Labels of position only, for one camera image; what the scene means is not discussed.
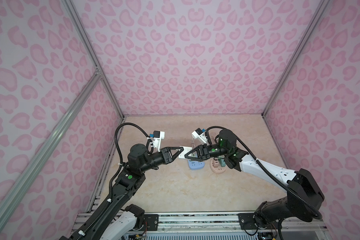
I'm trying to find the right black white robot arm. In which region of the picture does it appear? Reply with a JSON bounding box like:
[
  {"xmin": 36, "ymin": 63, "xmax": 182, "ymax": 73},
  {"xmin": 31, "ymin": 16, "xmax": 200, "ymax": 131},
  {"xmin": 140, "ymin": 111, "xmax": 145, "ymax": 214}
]
[{"xmin": 184, "ymin": 127, "xmax": 325, "ymax": 229}]

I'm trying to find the pink plug adapter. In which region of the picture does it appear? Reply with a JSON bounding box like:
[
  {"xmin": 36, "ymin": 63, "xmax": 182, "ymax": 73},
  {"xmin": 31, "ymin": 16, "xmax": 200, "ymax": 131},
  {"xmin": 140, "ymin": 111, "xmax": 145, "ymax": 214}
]
[{"xmin": 213, "ymin": 160, "xmax": 220, "ymax": 168}]

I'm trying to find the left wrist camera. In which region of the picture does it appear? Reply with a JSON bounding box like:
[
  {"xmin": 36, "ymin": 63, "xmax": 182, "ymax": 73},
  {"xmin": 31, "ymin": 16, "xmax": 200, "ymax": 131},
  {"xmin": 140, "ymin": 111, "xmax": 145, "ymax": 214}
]
[{"xmin": 146, "ymin": 131, "xmax": 165, "ymax": 154}]

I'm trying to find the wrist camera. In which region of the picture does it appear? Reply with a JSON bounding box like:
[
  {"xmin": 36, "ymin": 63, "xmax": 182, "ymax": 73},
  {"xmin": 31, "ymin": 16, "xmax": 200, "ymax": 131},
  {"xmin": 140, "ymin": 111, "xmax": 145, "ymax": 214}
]
[
  {"xmin": 191, "ymin": 128, "xmax": 208, "ymax": 147},
  {"xmin": 146, "ymin": 131, "xmax": 165, "ymax": 154}
]

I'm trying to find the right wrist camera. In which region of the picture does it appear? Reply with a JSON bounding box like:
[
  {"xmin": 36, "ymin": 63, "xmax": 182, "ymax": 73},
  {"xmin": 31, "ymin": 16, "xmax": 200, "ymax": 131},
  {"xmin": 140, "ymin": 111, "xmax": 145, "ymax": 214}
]
[{"xmin": 191, "ymin": 128, "xmax": 208, "ymax": 147}]

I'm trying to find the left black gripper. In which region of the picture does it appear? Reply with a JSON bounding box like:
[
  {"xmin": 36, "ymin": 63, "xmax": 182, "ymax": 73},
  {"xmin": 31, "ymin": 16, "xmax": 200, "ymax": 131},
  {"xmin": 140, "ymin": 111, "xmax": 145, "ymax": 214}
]
[{"xmin": 141, "ymin": 149, "xmax": 186, "ymax": 175}]

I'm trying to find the pink round power strip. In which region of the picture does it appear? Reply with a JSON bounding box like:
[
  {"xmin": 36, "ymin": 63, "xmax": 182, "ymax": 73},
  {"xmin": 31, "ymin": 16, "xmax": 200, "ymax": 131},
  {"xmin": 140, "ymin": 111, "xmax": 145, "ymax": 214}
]
[{"xmin": 210, "ymin": 159, "xmax": 227, "ymax": 175}]

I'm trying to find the diagonal aluminium frame bar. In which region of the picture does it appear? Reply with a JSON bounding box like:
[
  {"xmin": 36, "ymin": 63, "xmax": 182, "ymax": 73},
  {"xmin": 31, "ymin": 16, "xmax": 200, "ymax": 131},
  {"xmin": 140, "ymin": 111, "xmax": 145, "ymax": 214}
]
[{"xmin": 0, "ymin": 73, "xmax": 103, "ymax": 233}]

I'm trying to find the teal plug adapter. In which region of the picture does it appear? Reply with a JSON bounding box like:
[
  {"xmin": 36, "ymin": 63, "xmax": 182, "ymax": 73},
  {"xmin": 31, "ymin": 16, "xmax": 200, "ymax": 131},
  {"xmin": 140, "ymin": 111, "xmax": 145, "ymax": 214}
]
[{"xmin": 219, "ymin": 159, "xmax": 226, "ymax": 167}]

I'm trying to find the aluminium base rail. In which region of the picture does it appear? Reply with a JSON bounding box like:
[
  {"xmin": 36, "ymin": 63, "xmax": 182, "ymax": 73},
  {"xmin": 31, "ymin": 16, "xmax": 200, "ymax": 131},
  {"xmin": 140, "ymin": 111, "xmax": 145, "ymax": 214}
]
[{"xmin": 71, "ymin": 211, "xmax": 328, "ymax": 240}]

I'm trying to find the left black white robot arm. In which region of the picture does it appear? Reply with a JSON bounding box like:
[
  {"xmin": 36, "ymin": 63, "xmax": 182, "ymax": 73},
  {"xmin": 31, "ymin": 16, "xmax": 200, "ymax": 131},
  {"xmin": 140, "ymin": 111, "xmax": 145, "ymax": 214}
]
[{"xmin": 68, "ymin": 123, "xmax": 184, "ymax": 240}]

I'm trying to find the white square plug adapter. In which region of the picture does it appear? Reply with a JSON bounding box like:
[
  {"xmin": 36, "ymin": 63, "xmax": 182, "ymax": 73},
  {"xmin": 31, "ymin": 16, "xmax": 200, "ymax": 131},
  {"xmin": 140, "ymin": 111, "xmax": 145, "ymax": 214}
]
[{"xmin": 178, "ymin": 146, "xmax": 193, "ymax": 159}]

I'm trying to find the blue square power strip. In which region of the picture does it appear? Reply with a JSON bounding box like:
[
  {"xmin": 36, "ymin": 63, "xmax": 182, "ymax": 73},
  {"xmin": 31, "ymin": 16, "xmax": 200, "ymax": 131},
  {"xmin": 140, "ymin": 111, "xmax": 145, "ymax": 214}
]
[{"xmin": 188, "ymin": 160, "xmax": 205, "ymax": 171}]

